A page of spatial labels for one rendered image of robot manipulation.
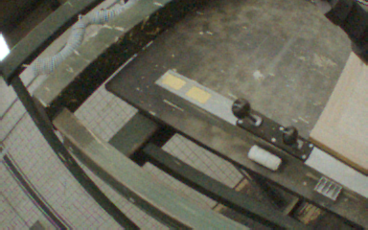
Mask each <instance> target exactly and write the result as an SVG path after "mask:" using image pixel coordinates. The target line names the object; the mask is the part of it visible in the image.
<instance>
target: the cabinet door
mask: <svg viewBox="0 0 368 230"><path fill-rule="evenodd" d="M347 61H348V62H347V63H346V65H345V68H344V70H343V71H342V74H341V76H340V77H339V81H338V83H337V85H336V87H335V89H334V90H333V93H332V95H331V96H330V99H329V101H328V102H327V105H326V107H325V108H324V110H323V112H322V114H321V115H320V118H319V119H318V121H317V122H316V125H315V126H314V128H313V129H312V132H311V133H310V137H309V141H311V142H312V143H314V144H315V145H316V146H317V145H318V146H319V147H320V148H322V149H323V150H326V151H328V152H329V153H331V154H333V155H334V156H336V157H337V158H340V159H342V160H344V161H346V162H347V163H348V164H350V165H351V166H353V167H355V168H357V169H358V170H360V171H362V172H364V173H366V174H368V67H367V66H366V65H365V64H362V66H361V65H360V64H359V61H360V59H359V58H358V57H357V56H356V54H354V52H353V51H352V53H351V54H350V57H349V59H348V60H347Z"/></svg>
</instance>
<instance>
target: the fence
mask: <svg viewBox="0 0 368 230"><path fill-rule="evenodd" d="M168 75H173V76H175V77H177V78H179V79H181V80H183V81H185V82H186V83H185V84H184V85H183V86H182V87H181V88H180V89H179V90H176V89H174V88H173V87H170V86H168V85H167V84H165V83H163V82H161V81H162V80H163V79H164V78H165V77H167V76H168ZM155 86H156V89H157V93H158V96H160V97H162V98H164V99H165V100H167V101H169V102H171V103H174V104H177V105H178V106H180V107H182V108H184V109H186V110H188V111H189V112H191V113H193V114H195V115H197V116H199V117H200V118H202V119H204V121H206V122H208V123H210V124H212V125H213V126H215V127H218V128H220V129H222V130H223V131H225V132H227V133H228V132H229V133H231V134H233V135H234V136H235V137H237V138H239V139H241V140H243V141H244V142H245V143H246V144H247V143H248V144H250V145H251V146H257V147H261V148H262V149H263V150H267V151H268V152H269V153H271V154H274V155H275V156H278V157H279V158H280V159H282V162H283V163H286V164H287V165H289V166H290V167H292V168H293V169H295V170H297V171H299V172H302V173H304V174H306V175H307V176H309V177H311V178H312V179H314V180H316V181H320V179H321V178H322V176H323V177H325V178H327V179H329V180H331V181H332V182H333V183H335V184H336V185H338V186H340V187H342V189H341V191H340V193H341V194H343V195H344V196H347V197H348V198H350V199H352V200H354V201H355V202H358V203H359V204H362V205H363V206H364V207H366V208H368V177H366V176H365V175H362V174H361V173H359V172H356V171H355V170H354V169H352V168H350V167H348V166H346V165H344V164H343V163H341V162H339V161H337V160H336V159H334V158H332V157H331V156H330V155H328V154H326V153H324V152H323V151H321V150H320V149H317V148H316V147H314V149H313V150H312V151H311V154H310V155H309V158H308V159H307V161H306V162H302V161H301V160H298V159H296V158H295V157H293V156H291V155H290V154H287V153H286V152H284V151H281V150H280V149H277V148H276V147H274V146H273V145H272V146H271V145H270V144H269V143H268V142H267V141H264V140H262V139H260V138H259V137H257V136H255V135H254V134H251V133H249V132H248V131H246V130H244V129H242V128H240V127H239V126H237V125H236V121H237V120H238V118H236V117H235V116H234V115H233V114H232V111H231V106H232V103H233V102H232V101H230V100H228V99H226V98H224V97H222V96H221V95H219V94H217V92H215V91H213V90H211V89H209V88H207V87H205V86H203V85H201V84H199V83H197V82H194V81H192V80H189V79H187V78H185V77H183V76H181V75H179V74H177V73H175V72H174V71H172V70H170V71H167V72H166V73H165V74H164V75H163V76H162V77H161V78H160V79H159V80H157V81H156V82H155ZM193 86H195V87H198V88H200V89H202V90H204V91H206V92H208V93H210V94H211V95H212V97H211V98H210V99H209V100H208V101H207V102H206V103H205V104H203V103H200V102H198V101H197V100H194V99H192V98H190V97H188V95H186V93H187V92H188V91H189V90H190V89H191V88H192V87H193Z"/></svg>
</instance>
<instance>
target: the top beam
mask: <svg viewBox="0 0 368 230"><path fill-rule="evenodd" d="M208 1H209V0H139V1H138V2H137V3H134V4H133V5H131V6H130V7H128V8H127V9H125V10H124V11H122V12H121V13H120V14H118V15H117V16H115V17H114V18H112V19H111V20H110V21H109V22H108V23H107V24H105V25H104V26H103V27H101V28H99V30H97V31H96V32H95V33H94V34H92V36H90V37H89V38H88V39H87V40H86V41H84V42H83V43H82V45H80V46H79V47H78V48H77V49H76V50H75V51H73V53H72V54H70V56H69V57H67V59H65V60H64V61H63V62H62V63H61V64H60V65H59V66H58V67H57V68H56V69H55V70H54V71H53V72H52V73H51V74H50V75H49V76H48V77H47V78H46V79H45V80H44V81H43V82H42V83H41V84H40V85H39V86H38V88H36V89H35V90H34V92H33V95H32V97H33V99H34V103H35V105H36V107H37V109H38V112H39V114H40V115H41V118H42V119H43V120H45V121H46V123H47V124H48V125H49V126H50V127H52V128H53V130H55V131H58V129H57V128H56V127H55V126H54V124H53V120H52V118H53V116H55V115H56V114H57V112H58V111H59V110H60V109H61V108H62V107H66V106H67V109H68V110H69V111H70V112H72V113H73V114H74V112H76V111H77V110H78V109H79V107H80V106H81V105H82V104H83V103H84V102H85V101H87V100H88V98H90V97H91V95H92V94H93V93H95V92H96V90H97V89H98V88H100V87H101V85H102V84H103V83H105V82H106V81H107V79H109V78H110V77H111V76H112V75H113V74H115V73H116V71H117V70H118V69H120V68H121V67H122V66H123V65H124V64H126V63H127V62H128V61H129V60H130V59H132V58H133V57H134V56H135V55H137V54H138V53H139V52H140V51H141V50H143V49H144V48H145V47H146V46H147V45H148V44H150V43H151V42H152V41H153V40H154V39H156V38H157V37H158V36H159V35H161V34H162V33H164V32H165V31H166V30H167V29H168V28H169V27H171V26H172V25H173V24H174V23H175V22H178V21H179V20H180V19H181V18H184V17H185V16H186V15H187V14H190V13H191V12H193V11H194V10H195V9H197V8H199V7H200V6H201V5H202V4H205V3H206V2H208Z"/></svg>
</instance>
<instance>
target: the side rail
mask: <svg viewBox="0 0 368 230"><path fill-rule="evenodd" d="M53 124H54V126H55V127H56V128H57V129H58V131H59V134H60V136H61V137H62V140H63V145H64V146H65V147H66V148H67V149H68V150H69V151H70V152H71V153H72V154H73V155H74V156H76V157H77V158H78V159H79V160H80V161H81V162H82V164H83V165H84V166H86V168H87V169H89V170H90V171H91V172H92V173H93V174H95V175H96V176H97V177H99V179H101V180H102V181H103V182H104V183H105V184H107V185H108V186H109V187H110V188H111V189H112V190H114V191H115V192H116V193H118V194H119V195H120V196H122V197H123V198H125V199H126V200H127V201H129V202H130V203H131V204H133V205H134V206H135V207H138V208H139V209H140V210H142V211H143V212H145V213H146V214H147V215H149V216H151V217H152V218H154V219H156V220H157V221H158V222H161V223H162V224H163V225H166V227H169V228H170V229H172V230H253V229H251V228H249V227H246V226H244V225H242V224H240V223H238V222H237V221H234V220H232V219H230V218H228V217H225V216H224V215H222V214H221V213H218V212H216V211H214V210H211V208H209V207H206V206H205V205H203V204H201V203H199V202H197V201H196V200H193V199H192V198H191V197H189V196H186V195H184V194H183V193H180V192H179V191H177V190H176V189H175V188H172V187H171V186H169V185H168V184H166V183H165V182H163V181H162V180H160V179H158V178H157V177H155V176H154V175H152V174H151V173H149V172H148V171H146V170H145V169H143V168H142V167H140V166H139V165H137V164H136V163H134V162H133V161H131V160H130V159H128V158H127V157H125V156H124V155H122V153H121V152H119V151H118V150H116V149H114V148H113V147H111V145H109V144H108V143H107V142H106V141H104V139H102V138H101V137H99V136H98V134H96V133H95V132H94V131H93V130H91V129H90V128H89V127H88V126H86V125H85V124H84V123H83V122H82V121H80V119H78V118H77V116H75V115H74V114H73V113H72V112H70V111H69V110H68V109H67V108H66V107H64V108H63V110H62V111H61V112H59V114H58V115H57V117H56V118H55V119H54V120H53Z"/></svg>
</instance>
